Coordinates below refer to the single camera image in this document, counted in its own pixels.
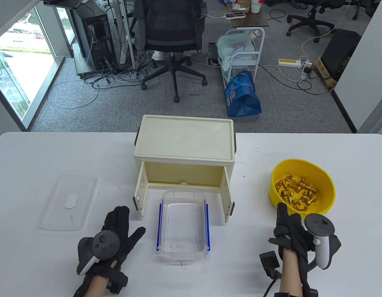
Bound person's left hand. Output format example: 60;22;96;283
86;206;146;278

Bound person's right hand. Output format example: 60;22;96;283
268;203;316;264

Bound pile of gold chess pieces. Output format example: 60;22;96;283
274;175;319;212

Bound yellow ribbed bowl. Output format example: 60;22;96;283
269;159;336;220

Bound clear plastic lid blue label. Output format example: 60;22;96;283
40;175;99;232

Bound clear plastic box blue latches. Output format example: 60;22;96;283
155;190;211;263

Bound cream plastic cabinet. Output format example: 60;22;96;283
132;114;238;224

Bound person's right forearm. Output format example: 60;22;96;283
279;249;303;297

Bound person's left forearm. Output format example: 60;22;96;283
84;275;106;297

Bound cardboard box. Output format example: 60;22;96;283
314;57;337;90

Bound small black box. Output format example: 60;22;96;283
207;43;221;66

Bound black white right hand controller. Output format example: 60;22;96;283
302;213;342;270

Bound black white hand controller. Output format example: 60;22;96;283
302;213;342;270
77;230;120;276

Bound black white left hand controller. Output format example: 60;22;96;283
77;230;120;276

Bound blue shopping bag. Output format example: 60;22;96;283
225;71;262;117

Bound white yellow power strip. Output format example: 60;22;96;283
278;58;302;68

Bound white rolling cart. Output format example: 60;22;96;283
221;27;265;90

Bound black case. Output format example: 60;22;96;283
321;28;362;81

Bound large window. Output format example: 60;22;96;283
0;6;77;130

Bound black computer tower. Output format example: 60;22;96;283
69;2;117;73

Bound white metal pole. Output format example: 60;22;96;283
116;0;136;69

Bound pale green plastic bag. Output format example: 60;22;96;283
216;33;256;73

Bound black mesh office chair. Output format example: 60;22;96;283
129;0;208;103

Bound brown side table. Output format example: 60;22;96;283
226;2;270;30

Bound dark desk top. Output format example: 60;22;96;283
43;0;84;8

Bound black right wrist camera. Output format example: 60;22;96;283
260;251;282;280

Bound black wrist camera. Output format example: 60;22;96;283
260;251;282;280
106;272;129;294

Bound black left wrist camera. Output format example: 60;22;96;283
106;272;129;294

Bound tangle of floor cables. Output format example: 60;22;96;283
47;46;148;109

